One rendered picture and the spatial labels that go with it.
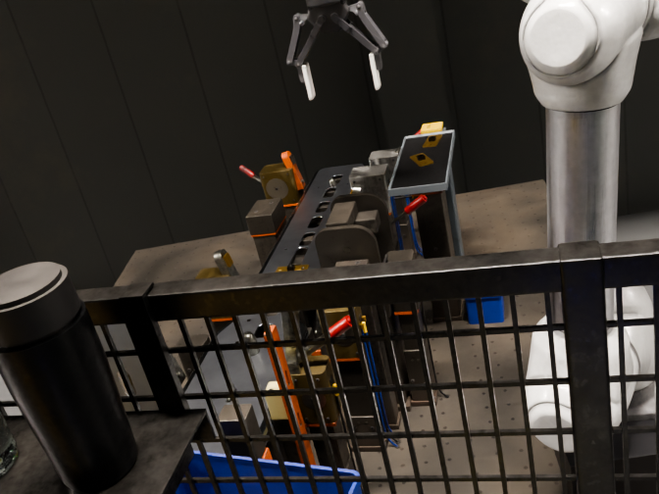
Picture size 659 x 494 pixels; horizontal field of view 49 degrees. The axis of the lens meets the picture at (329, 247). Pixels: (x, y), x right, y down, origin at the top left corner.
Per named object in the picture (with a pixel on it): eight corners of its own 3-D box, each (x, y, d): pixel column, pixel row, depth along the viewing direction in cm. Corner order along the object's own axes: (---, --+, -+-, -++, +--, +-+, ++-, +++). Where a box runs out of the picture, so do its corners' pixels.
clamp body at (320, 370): (333, 492, 154) (294, 355, 138) (379, 491, 151) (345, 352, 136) (327, 517, 148) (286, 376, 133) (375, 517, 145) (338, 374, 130)
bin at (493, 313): (469, 303, 207) (464, 275, 203) (504, 301, 204) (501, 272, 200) (467, 325, 197) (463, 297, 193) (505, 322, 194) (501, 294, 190)
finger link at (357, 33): (332, 15, 141) (336, 9, 140) (378, 51, 142) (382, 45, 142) (329, 19, 137) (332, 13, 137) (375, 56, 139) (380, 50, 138)
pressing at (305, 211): (310, 171, 246) (309, 167, 245) (375, 163, 240) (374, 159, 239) (135, 472, 127) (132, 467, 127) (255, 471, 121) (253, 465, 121)
